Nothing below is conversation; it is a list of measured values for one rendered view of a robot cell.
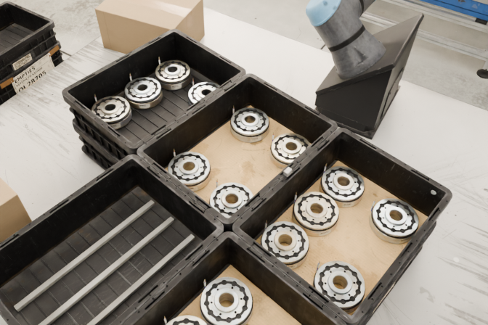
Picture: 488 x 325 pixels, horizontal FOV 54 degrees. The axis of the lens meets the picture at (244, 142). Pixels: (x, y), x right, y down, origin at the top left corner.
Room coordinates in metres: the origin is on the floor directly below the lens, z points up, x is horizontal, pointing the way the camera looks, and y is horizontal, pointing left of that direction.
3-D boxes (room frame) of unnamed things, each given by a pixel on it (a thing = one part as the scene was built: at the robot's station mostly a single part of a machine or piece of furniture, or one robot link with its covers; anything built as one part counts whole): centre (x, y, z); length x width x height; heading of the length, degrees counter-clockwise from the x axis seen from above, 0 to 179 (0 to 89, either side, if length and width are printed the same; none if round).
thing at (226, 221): (0.78, 0.01, 0.92); 0.40 x 0.30 x 0.02; 139
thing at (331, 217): (0.63, -0.17, 0.86); 0.10 x 0.10 x 0.01
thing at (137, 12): (1.47, 0.34, 0.78); 0.30 x 0.22 x 0.16; 69
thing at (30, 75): (1.58, 0.90, 0.41); 0.31 x 0.02 x 0.16; 150
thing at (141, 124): (0.98, 0.24, 0.87); 0.40 x 0.30 x 0.11; 139
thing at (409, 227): (0.62, -0.34, 0.86); 0.10 x 0.10 x 0.01
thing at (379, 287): (0.58, -0.22, 0.92); 0.40 x 0.30 x 0.02; 139
